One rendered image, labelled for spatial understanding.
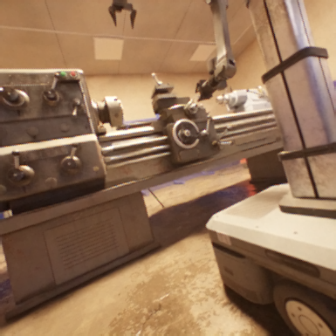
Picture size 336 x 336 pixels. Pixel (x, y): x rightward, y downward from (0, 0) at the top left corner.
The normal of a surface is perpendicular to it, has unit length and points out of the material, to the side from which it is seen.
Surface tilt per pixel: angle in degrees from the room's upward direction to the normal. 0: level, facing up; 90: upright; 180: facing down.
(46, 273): 90
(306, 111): 90
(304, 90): 90
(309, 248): 45
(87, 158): 90
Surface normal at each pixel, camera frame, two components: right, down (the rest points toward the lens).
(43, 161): 0.37, -0.12
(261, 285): -0.12, 0.01
